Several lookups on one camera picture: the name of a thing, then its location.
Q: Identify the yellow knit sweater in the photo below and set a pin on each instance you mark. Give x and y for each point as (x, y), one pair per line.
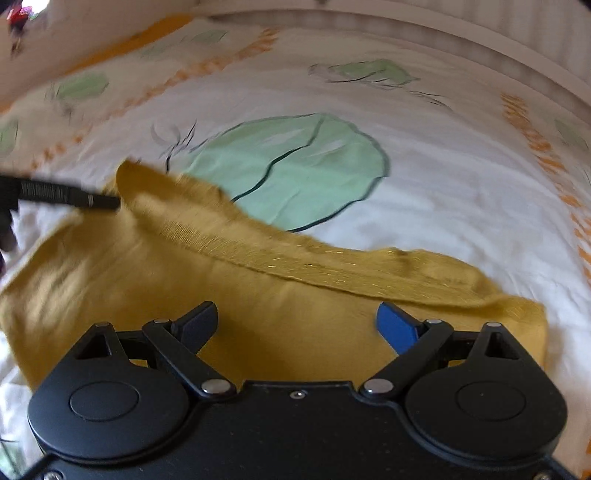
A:
(138, 277)

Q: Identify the orange bed sheet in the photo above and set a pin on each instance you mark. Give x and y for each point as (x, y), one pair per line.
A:
(138, 37)

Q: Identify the red object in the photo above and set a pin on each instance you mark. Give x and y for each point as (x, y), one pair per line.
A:
(18, 16)

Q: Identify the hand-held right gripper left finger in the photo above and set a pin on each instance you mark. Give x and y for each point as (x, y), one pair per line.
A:
(198, 330)

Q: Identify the leaf print duvet cover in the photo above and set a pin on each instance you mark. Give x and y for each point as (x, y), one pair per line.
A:
(438, 184)

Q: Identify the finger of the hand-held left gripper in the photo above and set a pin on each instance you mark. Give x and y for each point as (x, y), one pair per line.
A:
(55, 194)

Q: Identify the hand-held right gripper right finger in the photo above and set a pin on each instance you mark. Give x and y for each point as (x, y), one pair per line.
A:
(397, 330)

